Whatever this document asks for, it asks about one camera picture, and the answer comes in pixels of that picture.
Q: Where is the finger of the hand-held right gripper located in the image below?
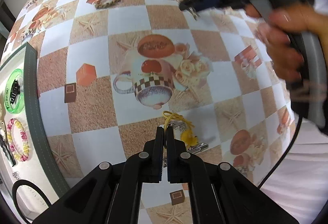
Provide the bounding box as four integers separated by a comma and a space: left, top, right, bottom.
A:
179, 0, 237, 12

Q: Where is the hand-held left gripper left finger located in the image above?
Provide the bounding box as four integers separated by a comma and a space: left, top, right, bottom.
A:
31, 127, 164, 224

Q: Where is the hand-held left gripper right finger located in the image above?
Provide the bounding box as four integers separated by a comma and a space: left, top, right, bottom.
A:
166, 127, 298, 224

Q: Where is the small beige hair clip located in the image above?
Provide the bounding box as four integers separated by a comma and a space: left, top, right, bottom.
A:
188, 7, 201, 20

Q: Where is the yellow keychain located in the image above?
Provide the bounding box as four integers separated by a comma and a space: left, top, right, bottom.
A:
163, 111, 208, 154

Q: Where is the white tray with grey rim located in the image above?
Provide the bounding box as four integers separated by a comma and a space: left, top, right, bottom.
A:
0, 43, 69, 214

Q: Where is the pink yellow bead bracelet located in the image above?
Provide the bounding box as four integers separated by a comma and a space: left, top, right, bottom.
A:
6, 118, 31, 161

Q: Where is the long black hair clip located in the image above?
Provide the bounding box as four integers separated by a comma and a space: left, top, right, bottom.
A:
0, 137, 16, 167

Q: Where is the green bangle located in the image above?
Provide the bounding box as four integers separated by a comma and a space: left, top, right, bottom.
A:
5, 69, 26, 114

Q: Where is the small black claw clip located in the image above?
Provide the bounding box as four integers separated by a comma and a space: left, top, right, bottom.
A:
10, 80, 22, 105

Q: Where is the person's right hand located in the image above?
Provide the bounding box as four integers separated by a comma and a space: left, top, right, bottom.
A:
245, 3, 325, 81

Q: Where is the black cable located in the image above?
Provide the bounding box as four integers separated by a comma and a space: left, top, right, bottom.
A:
258, 111, 303, 186
12, 179, 52, 219

